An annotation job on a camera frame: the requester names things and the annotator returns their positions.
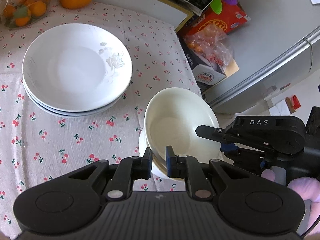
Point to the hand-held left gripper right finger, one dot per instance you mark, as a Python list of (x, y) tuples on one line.
[(170, 161)]

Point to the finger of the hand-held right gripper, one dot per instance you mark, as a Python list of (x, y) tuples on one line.
[(207, 131), (228, 148)]

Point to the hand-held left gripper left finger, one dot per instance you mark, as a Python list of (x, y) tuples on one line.
[(149, 161)]

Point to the white straight-sided bowl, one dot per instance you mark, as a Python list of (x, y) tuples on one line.
[(145, 152)]

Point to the small cream bowl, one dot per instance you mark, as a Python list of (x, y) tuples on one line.
[(159, 164)]

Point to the large cream bowl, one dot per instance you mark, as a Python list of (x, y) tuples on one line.
[(180, 120)]

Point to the blue patterned plate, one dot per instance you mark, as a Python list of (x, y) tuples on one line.
[(75, 109), (75, 114)]

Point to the white rose print plate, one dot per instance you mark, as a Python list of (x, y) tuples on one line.
[(75, 65)]

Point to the person's right hand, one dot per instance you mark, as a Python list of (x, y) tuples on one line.
[(307, 187)]

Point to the white paper sheet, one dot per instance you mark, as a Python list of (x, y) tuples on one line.
[(280, 107)]

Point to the red packet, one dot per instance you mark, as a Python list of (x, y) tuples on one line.
[(295, 102)]

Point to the cherry print tablecloth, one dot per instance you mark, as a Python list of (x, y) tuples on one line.
[(75, 130)]

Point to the plastic bag of oranges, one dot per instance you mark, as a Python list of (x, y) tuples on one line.
[(210, 45)]

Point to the grey refrigerator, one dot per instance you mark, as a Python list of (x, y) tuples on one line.
[(275, 30)]

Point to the red cardboard box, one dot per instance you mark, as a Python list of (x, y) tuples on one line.
[(225, 17)]

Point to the green plastic toy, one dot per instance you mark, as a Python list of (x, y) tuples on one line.
[(216, 5)]

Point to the glass jar of small oranges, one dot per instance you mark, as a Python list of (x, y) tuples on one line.
[(25, 2)]

